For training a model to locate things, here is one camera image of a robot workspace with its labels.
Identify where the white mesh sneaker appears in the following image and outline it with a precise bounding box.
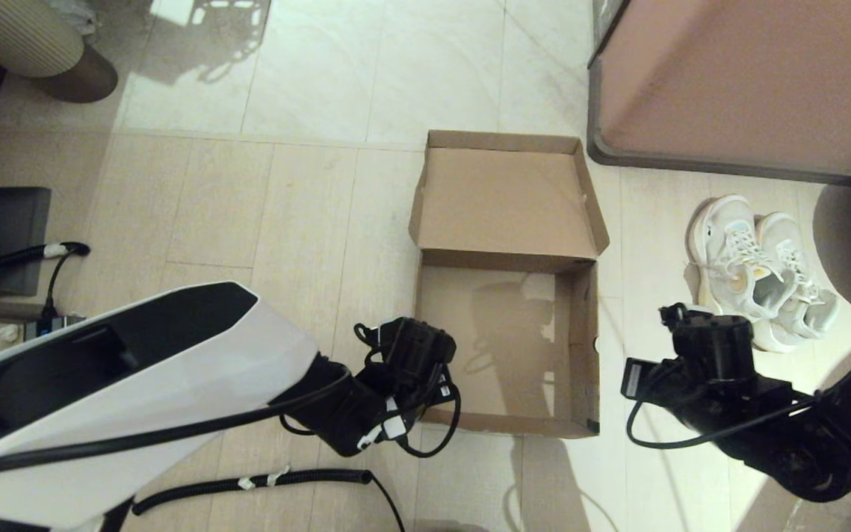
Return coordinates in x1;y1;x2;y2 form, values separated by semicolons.
754;212;840;341
686;194;799;354

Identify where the brown cardboard shoe box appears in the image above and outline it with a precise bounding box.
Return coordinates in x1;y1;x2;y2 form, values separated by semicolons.
409;131;611;439

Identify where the grey metal power converter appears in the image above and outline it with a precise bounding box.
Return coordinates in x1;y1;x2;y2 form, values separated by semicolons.
23;316;86;342

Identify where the grey crumpled cloth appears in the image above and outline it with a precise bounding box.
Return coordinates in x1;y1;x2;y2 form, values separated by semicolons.
45;0;99;35

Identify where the beige ribbed pouf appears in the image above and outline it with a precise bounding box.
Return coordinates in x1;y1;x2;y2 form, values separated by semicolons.
0;0;86;78

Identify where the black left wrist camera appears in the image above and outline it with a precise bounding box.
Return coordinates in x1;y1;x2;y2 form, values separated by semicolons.
414;369;457;409

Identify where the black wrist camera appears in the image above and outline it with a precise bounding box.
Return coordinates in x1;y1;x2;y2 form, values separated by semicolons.
621;358;663;401
414;369;457;409

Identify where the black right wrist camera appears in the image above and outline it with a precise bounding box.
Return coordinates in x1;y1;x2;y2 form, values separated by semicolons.
621;358;663;401

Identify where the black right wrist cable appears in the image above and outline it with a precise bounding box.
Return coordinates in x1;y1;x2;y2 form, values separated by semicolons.
626;362;818;449

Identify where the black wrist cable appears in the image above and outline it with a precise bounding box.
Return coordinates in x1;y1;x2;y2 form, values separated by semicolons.
626;362;818;449
278;323;462;459

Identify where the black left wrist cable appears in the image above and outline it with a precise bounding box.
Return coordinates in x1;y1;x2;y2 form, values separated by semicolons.
278;323;462;459

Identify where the thin black cable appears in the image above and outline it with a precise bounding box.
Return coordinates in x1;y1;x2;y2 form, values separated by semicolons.
370;477;406;532

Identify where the long black corrugated cable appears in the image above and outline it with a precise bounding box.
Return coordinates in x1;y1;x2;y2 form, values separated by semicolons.
132;468;375;516

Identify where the pink cabinet with dark frame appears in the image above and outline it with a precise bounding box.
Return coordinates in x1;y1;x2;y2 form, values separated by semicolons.
586;0;851;191

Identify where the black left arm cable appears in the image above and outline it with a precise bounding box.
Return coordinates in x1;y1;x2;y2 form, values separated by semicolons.
0;369;352;492

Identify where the short black plug cable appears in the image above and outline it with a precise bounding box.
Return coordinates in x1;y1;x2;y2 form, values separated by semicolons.
44;253;76;320

